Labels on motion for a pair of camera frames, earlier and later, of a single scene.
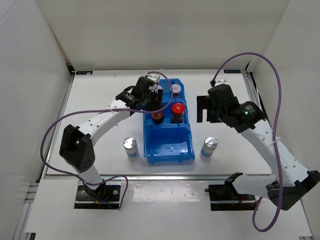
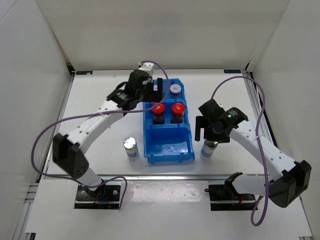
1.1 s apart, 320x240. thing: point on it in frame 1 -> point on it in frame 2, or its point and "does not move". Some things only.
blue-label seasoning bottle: (208, 148) does not move
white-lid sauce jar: (176, 89) does not move
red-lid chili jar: (178, 111) does not move
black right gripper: (204, 102) -> (200, 123)
